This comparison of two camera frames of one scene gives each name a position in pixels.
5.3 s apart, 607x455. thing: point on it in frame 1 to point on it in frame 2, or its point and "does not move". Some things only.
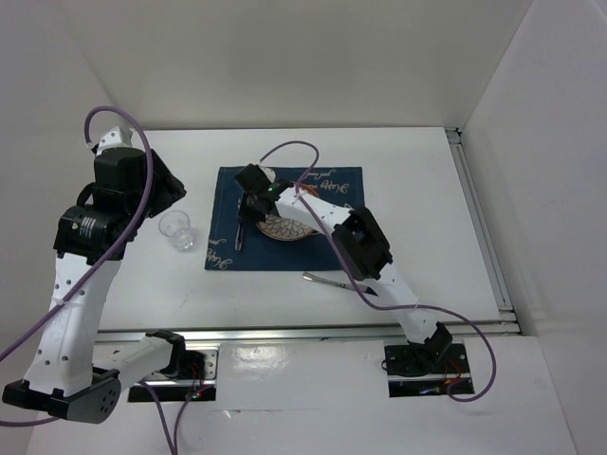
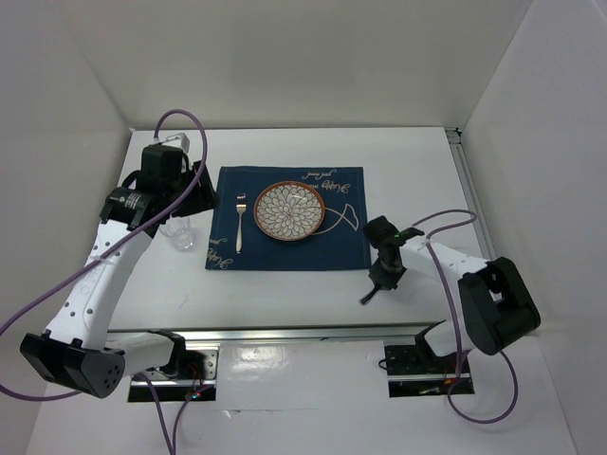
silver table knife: [316, 278] to [376, 288]
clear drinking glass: [176, 225] does not move
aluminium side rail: [506, 318] does not move
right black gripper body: [249, 211] to [387, 275]
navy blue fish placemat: [235, 245] does not move
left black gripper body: [166, 189] to [177, 189]
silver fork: [239, 230] does not move
